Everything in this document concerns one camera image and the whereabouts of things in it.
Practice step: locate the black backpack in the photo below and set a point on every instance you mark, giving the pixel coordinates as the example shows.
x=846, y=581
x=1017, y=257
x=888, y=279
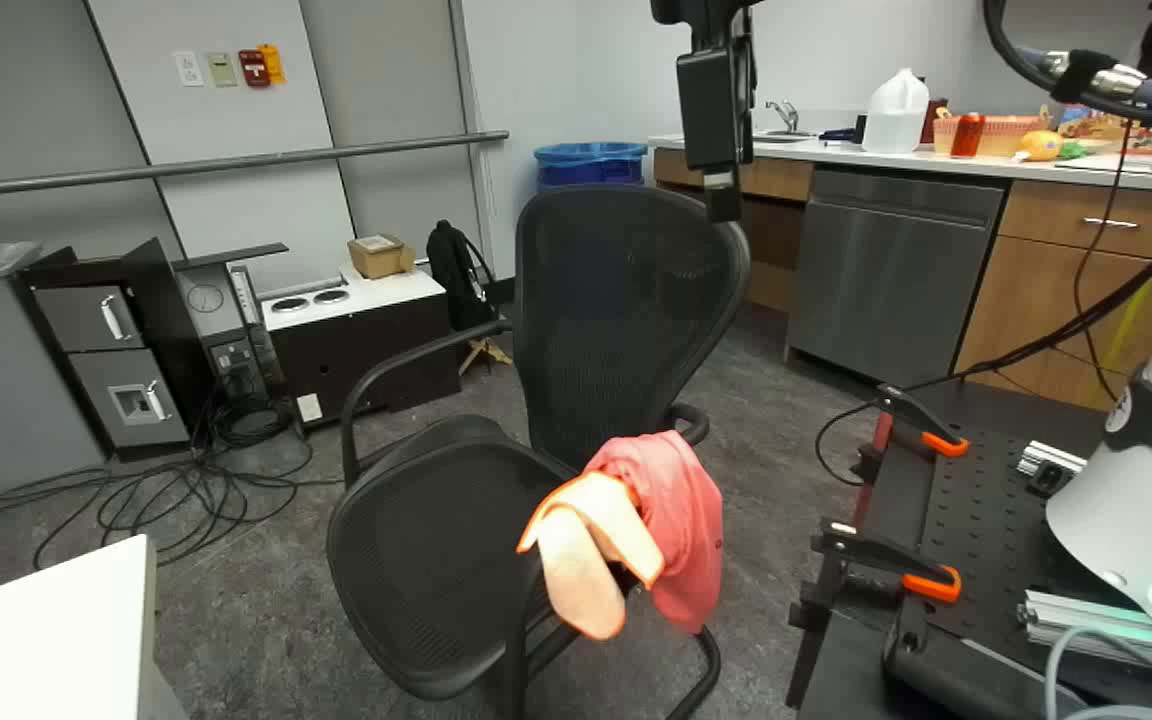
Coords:
x=457, y=274

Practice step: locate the white wall switch plate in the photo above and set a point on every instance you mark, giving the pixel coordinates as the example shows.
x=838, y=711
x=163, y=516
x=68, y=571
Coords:
x=191, y=66

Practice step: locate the cream cloth with orange edge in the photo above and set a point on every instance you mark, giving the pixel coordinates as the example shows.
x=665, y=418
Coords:
x=582, y=560

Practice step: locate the pink shirt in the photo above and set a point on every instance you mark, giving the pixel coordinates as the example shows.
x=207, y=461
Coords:
x=682, y=523

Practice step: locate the silver aluminium extrusion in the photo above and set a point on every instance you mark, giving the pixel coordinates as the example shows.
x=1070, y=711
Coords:
x=1111, y=621

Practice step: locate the red cup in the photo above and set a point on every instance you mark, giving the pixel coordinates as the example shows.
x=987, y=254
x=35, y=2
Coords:
x=968, y=138

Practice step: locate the black mesh office chair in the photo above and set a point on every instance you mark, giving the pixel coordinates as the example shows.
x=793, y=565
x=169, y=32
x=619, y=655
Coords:
x=619, y=307

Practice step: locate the low cabinet with white top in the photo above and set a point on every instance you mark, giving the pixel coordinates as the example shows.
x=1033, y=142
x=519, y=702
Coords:
x=360, y=341

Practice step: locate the grey wall handrail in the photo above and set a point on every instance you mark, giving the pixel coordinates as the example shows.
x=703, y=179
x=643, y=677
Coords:
x=203, y=165

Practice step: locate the white table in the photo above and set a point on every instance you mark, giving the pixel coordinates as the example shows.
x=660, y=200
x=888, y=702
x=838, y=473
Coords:
x=37, y=640

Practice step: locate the white kitchen countertop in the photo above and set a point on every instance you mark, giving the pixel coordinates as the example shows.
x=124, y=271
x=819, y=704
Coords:
x=949, y=162

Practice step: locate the green wall plate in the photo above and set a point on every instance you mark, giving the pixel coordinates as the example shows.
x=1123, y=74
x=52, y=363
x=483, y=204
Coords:
x=223, y=70

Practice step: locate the black file drawer cabinet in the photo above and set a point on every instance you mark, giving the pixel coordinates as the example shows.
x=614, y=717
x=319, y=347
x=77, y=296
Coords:
x=111, y=363

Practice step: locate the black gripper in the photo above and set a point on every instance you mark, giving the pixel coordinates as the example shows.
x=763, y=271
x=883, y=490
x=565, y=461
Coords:
x=709, y=105

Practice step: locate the blue recycling bin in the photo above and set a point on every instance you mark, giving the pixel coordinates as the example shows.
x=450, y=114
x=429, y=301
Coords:
x=590, y=165

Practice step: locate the yellow toy fruit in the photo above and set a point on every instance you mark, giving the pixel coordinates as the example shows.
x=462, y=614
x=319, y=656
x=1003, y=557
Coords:
x=1043, y=144

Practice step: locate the small cardboard box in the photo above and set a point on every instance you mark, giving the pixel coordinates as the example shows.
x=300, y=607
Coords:
x=382, y=257

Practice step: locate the chrome sink faucet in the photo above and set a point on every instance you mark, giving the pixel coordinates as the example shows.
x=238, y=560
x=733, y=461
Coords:
x=783, y=117

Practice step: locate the orange container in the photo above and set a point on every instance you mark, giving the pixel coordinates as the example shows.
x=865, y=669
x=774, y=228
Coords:
x=1010, y=133

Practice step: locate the red fire alarm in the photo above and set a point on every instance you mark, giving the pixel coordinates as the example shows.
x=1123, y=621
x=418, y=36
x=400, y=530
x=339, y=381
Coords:
x=262, y=66

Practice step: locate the small silver metal block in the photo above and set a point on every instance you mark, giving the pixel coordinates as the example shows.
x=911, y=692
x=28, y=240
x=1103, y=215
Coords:
x=1051, y=461

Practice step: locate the white plastic jug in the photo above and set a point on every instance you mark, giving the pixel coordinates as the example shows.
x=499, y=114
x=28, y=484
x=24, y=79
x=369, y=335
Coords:
x=897, y=117

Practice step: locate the stainless steel dishwasher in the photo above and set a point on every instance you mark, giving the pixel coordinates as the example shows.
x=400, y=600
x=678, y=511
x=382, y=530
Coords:
x=888, y=274

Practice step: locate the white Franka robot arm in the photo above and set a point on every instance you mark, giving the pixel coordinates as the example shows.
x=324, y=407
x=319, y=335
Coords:
x=1136, y=504

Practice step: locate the wooden kitchen cabinet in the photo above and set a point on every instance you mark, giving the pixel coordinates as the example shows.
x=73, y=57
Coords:
x=1051, y=301

